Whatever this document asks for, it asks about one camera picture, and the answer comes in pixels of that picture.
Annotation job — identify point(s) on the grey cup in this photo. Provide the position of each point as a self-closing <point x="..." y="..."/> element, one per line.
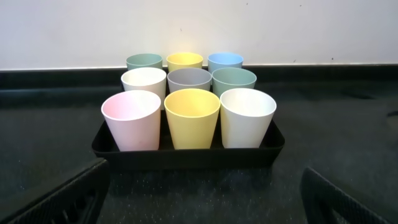
<point x="189" y="79"/>

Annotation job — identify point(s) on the white cup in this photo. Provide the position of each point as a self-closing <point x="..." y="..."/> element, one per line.
<point x="143" y="79"/>
<point x="245" y="124"/>

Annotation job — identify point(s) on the pink cup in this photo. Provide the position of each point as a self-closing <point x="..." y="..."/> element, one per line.
<point x="133" y="127"/>

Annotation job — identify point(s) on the green cup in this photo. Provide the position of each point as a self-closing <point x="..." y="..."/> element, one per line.
<point x="234" y="79"/>
<point x="143" y="60"/>

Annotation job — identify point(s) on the black tray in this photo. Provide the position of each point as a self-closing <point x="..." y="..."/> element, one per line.
<point x="186" y="159"/>

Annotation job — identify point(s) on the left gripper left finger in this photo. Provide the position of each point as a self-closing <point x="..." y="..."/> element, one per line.
<point x="62" y="199"/>

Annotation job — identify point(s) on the blue cup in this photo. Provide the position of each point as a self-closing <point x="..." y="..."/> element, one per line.
<point x="225" y="60"/>

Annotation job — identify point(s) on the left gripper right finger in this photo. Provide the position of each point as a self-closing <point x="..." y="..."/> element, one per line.
<point x="335" y="203"/>

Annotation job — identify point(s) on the yellow cup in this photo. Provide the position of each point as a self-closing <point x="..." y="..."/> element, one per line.
<point x="184" y="60"/>
<point x="192" y="124"/>

